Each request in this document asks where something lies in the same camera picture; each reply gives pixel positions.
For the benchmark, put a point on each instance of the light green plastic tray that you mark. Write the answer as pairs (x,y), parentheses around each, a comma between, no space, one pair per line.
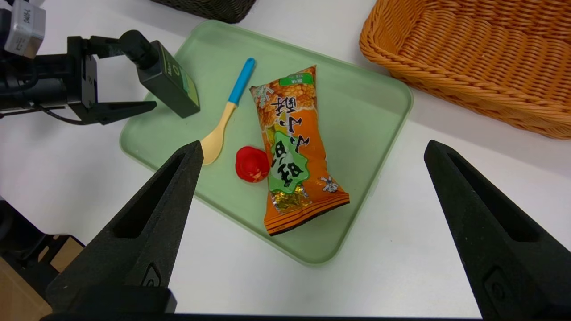
(357,133)

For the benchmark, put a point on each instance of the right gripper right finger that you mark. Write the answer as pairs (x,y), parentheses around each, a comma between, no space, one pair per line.
(490,249)

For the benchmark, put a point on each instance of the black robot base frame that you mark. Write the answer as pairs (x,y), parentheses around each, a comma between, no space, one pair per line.
(26,249)

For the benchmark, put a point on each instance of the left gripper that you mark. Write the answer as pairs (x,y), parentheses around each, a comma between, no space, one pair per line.
(80,80)

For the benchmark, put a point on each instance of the dark brown wicker basket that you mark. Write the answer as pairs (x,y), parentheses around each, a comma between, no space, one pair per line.
(205,9)

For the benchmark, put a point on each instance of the red rubber duck toy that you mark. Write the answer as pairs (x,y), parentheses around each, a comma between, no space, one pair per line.
(252,164)

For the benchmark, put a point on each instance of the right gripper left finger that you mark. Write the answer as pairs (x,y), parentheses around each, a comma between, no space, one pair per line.
(147,249)

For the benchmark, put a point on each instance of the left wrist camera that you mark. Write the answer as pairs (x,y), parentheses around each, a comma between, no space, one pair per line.
(24,26)

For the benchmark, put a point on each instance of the orange snack bag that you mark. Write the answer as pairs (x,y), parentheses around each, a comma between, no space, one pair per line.
(290,147)

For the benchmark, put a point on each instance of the orange wicker basket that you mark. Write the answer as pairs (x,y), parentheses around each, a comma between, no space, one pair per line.
(482,53)

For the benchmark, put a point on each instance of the black pump bottle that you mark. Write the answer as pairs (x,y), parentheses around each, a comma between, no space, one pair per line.
(169,82)

